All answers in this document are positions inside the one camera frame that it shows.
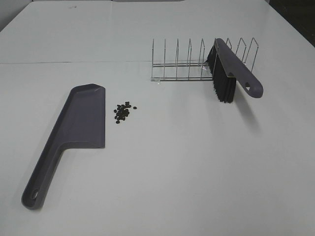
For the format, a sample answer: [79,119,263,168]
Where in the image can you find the pile of coffee beans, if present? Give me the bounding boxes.
[113,101,138,124]

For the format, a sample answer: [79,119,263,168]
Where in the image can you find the purple plastic dustpan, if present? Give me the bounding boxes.
[21,84,105,210]

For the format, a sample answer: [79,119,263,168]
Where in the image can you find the purple brush black bristles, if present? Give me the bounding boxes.
[206,38,263,103]

